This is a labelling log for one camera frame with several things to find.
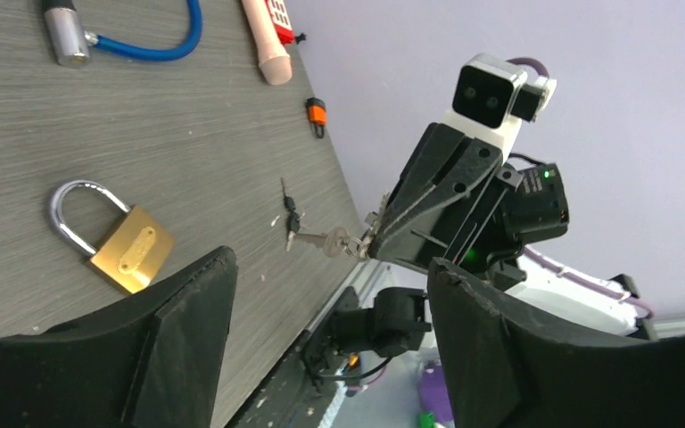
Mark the small orange padlock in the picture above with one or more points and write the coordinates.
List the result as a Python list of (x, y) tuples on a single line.
[(316, 113)]

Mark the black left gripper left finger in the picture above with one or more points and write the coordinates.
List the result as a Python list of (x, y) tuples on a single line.
[(152, 359)]

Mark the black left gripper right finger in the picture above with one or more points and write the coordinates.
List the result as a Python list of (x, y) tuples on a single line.
[(509, 364)]

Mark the silver key bunch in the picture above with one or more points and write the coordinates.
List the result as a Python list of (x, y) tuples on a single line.
[(338, 240)]

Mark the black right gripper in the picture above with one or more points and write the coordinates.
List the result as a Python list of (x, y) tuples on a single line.
[(447, 205)]

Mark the black headed key bunch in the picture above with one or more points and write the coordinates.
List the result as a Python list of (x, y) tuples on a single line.
[(294, 217)]

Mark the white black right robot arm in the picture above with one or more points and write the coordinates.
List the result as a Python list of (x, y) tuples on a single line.
[(537, 212)]

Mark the brass padlock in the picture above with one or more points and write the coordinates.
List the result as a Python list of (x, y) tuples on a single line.
[(133, 252)]

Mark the beige wooden rolling pin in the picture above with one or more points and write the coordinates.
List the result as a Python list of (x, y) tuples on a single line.
[(273, 60)]

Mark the red block with holes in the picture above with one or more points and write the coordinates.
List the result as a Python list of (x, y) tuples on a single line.
[(281, 22)]

